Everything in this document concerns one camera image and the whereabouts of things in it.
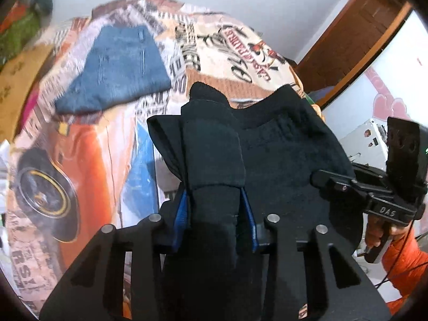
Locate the printed bed blanket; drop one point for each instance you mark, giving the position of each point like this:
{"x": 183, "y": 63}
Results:
{"x": 100, "y": 140}

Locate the black pants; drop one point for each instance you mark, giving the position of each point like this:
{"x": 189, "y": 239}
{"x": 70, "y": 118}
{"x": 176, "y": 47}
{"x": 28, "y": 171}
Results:
{"x": 274, "y": 140}

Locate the tan wooden board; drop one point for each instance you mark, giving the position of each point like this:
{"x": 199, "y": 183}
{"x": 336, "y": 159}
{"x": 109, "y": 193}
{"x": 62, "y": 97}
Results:
{"x": 20, "y": 90}

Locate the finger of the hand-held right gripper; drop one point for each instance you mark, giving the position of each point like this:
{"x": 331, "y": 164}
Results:
{"x": 337, "y": 182}

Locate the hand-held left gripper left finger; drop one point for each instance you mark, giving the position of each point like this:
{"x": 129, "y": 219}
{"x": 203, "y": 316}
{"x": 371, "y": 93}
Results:
{"x": 180, "y": 217}

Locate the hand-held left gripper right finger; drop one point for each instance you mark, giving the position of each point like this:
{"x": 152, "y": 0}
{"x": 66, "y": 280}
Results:
{"x": 249, "y": 220}

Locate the pink wall decal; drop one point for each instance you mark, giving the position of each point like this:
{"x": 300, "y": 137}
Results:
{"x": 388, "y": 103}

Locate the white cabinet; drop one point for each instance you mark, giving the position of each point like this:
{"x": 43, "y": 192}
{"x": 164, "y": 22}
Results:
{"x": 364, "y": 143}

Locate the brown wooden door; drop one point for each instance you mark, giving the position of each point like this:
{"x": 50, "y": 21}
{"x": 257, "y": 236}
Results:
{"x": 354, "y": 33}

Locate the pink cloth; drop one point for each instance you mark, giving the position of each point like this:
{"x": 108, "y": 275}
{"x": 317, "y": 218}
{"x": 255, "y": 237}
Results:
{"x": 30, "y": 105}

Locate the folded blue jeans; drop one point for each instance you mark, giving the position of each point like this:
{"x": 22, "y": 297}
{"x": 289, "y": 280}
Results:
{"x": 117, "y": 67}

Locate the person's right hand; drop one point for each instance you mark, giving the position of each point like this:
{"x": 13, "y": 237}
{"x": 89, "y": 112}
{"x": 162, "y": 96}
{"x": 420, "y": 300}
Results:
{"x": 373, "y": 230}

